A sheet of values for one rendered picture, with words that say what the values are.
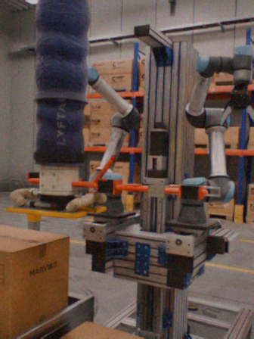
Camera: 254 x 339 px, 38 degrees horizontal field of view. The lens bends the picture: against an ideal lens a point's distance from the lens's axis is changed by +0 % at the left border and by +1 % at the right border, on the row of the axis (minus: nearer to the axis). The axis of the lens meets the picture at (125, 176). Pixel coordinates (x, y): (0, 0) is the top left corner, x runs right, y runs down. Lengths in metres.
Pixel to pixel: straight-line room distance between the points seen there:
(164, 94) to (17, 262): 1.23
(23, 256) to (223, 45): 9.31
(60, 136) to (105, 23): 10.68
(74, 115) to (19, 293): 0.81
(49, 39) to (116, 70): 8.34
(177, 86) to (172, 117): 0.18
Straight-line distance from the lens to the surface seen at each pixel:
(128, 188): 1.50
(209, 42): 10.64
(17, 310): 1.79
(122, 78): 9.82
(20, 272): 1.74
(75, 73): 1.62
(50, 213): 1.56
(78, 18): 1.69
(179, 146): 2.16
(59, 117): 1.59
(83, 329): 1.93
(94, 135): 10.06
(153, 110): 2.24
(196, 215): 1.95
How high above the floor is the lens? 1.37
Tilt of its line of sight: 3 degrees down
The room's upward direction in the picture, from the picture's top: 2 degrees clockwise
